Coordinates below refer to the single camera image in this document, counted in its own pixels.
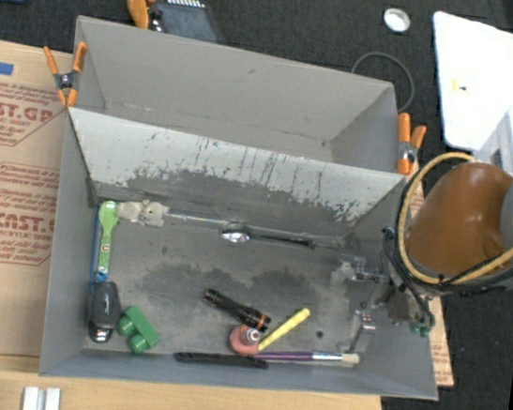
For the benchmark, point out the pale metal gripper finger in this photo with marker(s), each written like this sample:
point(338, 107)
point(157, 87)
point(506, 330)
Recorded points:
point(356, 268)
point(365, 326)

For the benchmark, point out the purple paintbrush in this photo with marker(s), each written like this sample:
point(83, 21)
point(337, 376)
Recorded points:
point(297, 356)

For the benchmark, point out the yellow marker pen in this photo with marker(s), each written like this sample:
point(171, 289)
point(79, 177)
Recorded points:
point(285, 328)

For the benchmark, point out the silver metal spoon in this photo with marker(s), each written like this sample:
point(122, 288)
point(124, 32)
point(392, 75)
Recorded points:
point(235, 236)

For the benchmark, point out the black flashlight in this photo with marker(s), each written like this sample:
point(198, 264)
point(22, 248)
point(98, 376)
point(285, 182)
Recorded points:
point(237, 309)

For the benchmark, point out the black flat bar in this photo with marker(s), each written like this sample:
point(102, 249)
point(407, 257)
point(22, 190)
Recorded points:
point(220, 360)

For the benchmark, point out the grey metal bin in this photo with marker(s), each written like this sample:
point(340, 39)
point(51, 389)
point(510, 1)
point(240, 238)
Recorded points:
point(233, 101)

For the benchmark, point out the green toy block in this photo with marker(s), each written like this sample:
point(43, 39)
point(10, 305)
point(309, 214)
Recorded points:
point(140, 329)

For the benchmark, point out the green plastic spoon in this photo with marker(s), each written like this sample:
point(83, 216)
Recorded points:
point(107, 226)

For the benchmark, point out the black computer mouse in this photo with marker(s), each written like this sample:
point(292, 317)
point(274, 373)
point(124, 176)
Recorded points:
point(103, 308)

